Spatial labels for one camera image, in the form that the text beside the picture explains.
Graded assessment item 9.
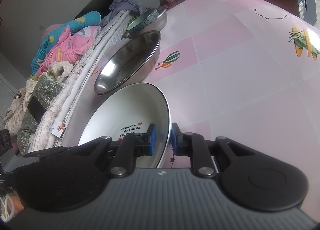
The green lettuce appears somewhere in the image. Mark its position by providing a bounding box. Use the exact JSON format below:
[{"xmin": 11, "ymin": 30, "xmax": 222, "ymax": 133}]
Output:
[{"xmin": 128, "ymin": 16, "xmax": 137, "ymax": 25}]

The small stainless steel bowl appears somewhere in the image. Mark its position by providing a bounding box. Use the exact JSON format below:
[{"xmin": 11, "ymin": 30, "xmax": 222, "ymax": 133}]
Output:
[{"xmin": 122, "ymin": 6, "xmax": 168, "ymax": 39}]

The white cable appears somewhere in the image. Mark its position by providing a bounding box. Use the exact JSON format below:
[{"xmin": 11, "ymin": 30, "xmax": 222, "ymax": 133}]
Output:
[{"xmin": 0, "ymin": 189, "xmax": 16, "ymax": 221}]

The pink and blue quilt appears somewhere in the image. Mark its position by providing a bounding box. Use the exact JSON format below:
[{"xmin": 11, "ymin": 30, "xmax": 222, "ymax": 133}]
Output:
[{"xmin": 31, "ymin": 11, "xmax": 101, "ymax": 76}]

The light blue patterned ceramic bowl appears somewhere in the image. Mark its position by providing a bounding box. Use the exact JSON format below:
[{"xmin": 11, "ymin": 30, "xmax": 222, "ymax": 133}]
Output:
[{"xmin": 125, "ymin": 9, "xmax": 159, "ymax": 35}]

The small white card box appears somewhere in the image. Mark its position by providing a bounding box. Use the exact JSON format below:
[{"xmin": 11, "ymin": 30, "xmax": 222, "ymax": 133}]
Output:
[{"xmin": 50, "ymin": 121, "xmax": 66, "ymax": 138}]

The beige cloth bundle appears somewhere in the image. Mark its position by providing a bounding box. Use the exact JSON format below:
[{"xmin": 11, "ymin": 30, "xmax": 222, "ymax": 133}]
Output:
[{"xmin": 3, "ymin": 88, "xmax": 28, "ymax": 136}]

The black smartphone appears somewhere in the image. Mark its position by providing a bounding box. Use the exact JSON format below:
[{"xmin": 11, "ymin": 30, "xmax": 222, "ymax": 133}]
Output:
[{"xmin": 27, "ymin": 96, "xmax": 47, "ymax": 123}]

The white ceramic plate with calligraphy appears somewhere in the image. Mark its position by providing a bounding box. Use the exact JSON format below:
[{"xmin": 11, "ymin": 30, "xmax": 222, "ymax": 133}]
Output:
[{"xmin": 79, "ymin": 83, "xmax": 171, "ymax": 168}]

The green leaf patterned pillow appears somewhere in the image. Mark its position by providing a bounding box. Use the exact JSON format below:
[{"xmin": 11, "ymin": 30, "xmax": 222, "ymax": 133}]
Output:
[{"xmin": 17, "ymin": 76, "xmax": 62, "ymax": 155}]

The grey-blue clothing pile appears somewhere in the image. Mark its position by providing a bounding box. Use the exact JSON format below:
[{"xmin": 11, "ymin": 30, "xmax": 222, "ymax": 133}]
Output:
[{"xmin": 100, "ymin": 0, "xmax": 147, "ymax": 27}]

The white quilted mattress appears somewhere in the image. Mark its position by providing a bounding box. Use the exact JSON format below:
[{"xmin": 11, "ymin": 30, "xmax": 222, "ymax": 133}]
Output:
[{"xmin": 18, "ymin": 10, "xmax": 131, "ymax": 153}]

